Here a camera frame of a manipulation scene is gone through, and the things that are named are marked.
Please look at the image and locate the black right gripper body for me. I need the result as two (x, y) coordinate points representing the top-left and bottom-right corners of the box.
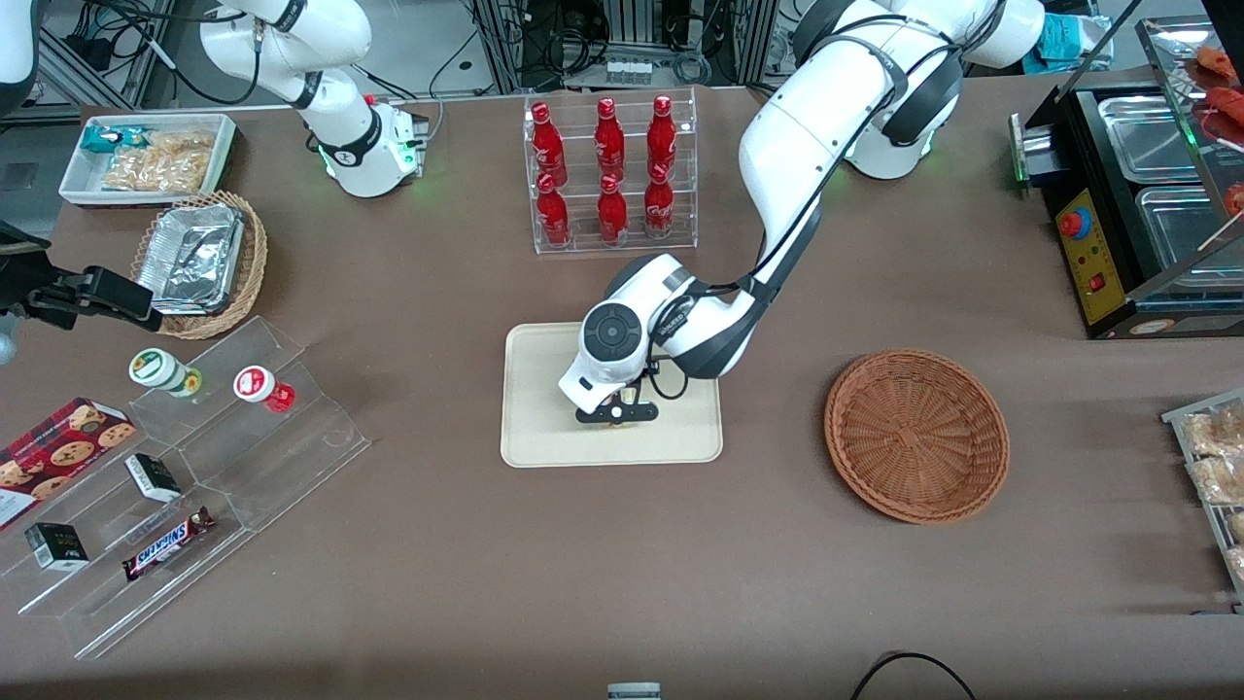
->
(0, 223), (52, 318)

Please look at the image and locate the light wicker basket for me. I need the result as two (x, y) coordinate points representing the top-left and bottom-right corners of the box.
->
(130, 191), (269, 340)

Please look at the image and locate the clear acrylic bottle rack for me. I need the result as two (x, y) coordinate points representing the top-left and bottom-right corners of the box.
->
(524, 87), (700, 257)

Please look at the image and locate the steel warmer pan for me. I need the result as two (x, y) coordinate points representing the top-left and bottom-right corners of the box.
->
(1134, 184), (1244, 295)
(1097, 94), (1208, 185)

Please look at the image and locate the red cola bottle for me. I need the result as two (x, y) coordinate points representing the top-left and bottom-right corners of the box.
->
(594, 97), (626, 182)
(536, 174), (570, 248)
(531, 102), (568, 188)
(598, 174), (629, 246)
(643, 165), (674, 240)
(647, 94), (677, 179)

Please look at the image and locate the clear acrylic stepped display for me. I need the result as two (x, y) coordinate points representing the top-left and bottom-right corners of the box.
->
(0, 315), (373, 661)

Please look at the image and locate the white rectangular snack bin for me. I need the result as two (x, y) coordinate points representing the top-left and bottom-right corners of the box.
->
(58, 112), (240, 211)

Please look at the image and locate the black cable loop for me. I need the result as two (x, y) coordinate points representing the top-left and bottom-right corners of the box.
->
(850, 650), (979, 700)

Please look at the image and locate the small black carton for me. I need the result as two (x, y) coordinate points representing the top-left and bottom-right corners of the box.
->
(123, 452), (184, 504)
(23, 521), (90, 572)

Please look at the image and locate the stack of foil trays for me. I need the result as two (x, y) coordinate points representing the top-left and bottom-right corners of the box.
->
(135, 202), (245, 316)

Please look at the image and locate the brown round wicker basket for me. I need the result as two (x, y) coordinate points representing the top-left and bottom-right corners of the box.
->
(824, 349), (1011, 526)

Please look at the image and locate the red cookie box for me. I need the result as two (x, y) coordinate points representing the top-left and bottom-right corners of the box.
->
(0, 397), (138, 532)

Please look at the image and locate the black food warmer machine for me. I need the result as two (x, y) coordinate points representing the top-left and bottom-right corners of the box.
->
(1008, 15), (1244, 341)

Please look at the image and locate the clear bag of crackers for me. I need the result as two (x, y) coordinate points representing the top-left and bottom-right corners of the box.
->
(101, 130), (217, 194)

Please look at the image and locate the red lid yogurt bottle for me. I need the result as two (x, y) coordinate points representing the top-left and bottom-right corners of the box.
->
(232, 365), (296, 414)

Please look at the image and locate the tray of wrapped bread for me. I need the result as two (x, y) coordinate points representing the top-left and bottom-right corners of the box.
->
(1160, 388), (1244, 615)

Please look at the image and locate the Snickers chocolate bar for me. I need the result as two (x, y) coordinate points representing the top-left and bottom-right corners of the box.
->
(121, 507), (218, 583)

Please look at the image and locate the green lid yogurt bottle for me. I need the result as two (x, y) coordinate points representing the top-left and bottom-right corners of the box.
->
(128, 347), (204, 401)

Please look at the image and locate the teal snack packet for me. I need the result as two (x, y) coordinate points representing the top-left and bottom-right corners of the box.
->
(79, 125), (149, 156)

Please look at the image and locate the beige rectangular serving tray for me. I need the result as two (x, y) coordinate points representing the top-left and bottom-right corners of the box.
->
(500, 318), (725, 469)

